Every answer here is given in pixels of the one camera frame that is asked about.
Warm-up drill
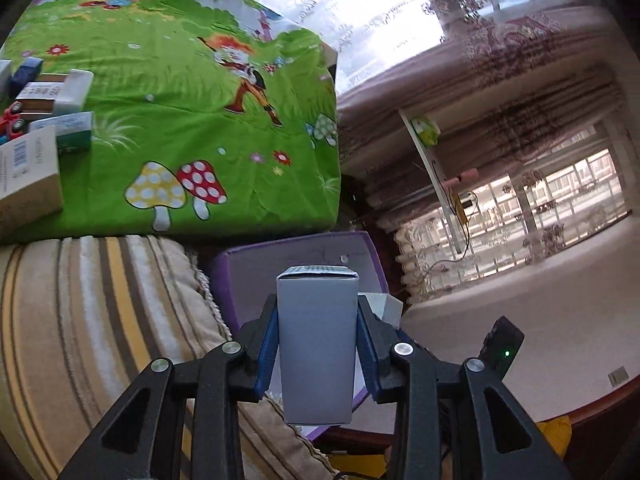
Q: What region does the plain grey carton box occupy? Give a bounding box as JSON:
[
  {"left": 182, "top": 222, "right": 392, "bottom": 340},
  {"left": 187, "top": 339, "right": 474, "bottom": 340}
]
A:
[{"left": 277, "top": 268, "right": 358, "bottom": 426}]

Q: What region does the green white medicine box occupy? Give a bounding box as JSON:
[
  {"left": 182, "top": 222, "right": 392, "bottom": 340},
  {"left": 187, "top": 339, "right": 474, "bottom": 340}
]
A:
[{"left": 28, "top": 112, "right": 94, "bottom": 154}]

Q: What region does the red toy car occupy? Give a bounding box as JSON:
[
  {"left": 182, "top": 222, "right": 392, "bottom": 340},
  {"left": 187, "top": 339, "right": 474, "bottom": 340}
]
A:
[{"left": 0, "top": 102, "right": 27, "bottom": 144}]

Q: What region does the brown white dental box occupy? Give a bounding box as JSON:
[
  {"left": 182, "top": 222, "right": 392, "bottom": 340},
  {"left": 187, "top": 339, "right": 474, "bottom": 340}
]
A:
[{"left": 15, "top": 70, "right": 94, "bottom": 120}]

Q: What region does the yellow cloth on floor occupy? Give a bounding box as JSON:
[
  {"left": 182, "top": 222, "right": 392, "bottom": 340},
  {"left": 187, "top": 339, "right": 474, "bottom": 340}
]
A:
[{"left": 536, "top": 415, "right": 572, "bottom": 460}]

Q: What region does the striped beige sofa cushion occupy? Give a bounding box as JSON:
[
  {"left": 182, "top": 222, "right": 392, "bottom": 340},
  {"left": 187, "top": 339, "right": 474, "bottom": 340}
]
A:
[{"left": 0, "top": 233, "right": 342, "bottom": 480}]

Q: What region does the green cartoon mushroom cloth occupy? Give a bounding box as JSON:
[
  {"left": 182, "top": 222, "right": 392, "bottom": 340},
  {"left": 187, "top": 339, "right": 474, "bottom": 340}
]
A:
[{"left": 1, "top": 0, "right": 341, "bottom": 243}]

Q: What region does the beige barcode carton box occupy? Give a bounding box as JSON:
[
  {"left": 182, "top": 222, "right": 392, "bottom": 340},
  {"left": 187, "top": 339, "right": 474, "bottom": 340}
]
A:
[{"left": 0, "top": 126, "right": 64, "bottom": 238}]

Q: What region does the dark blue small box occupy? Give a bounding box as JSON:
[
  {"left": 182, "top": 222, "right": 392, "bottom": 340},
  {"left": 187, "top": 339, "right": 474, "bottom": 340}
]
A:
[{"left": 9, "top": 56, "right": 43, "bottom": 99}]

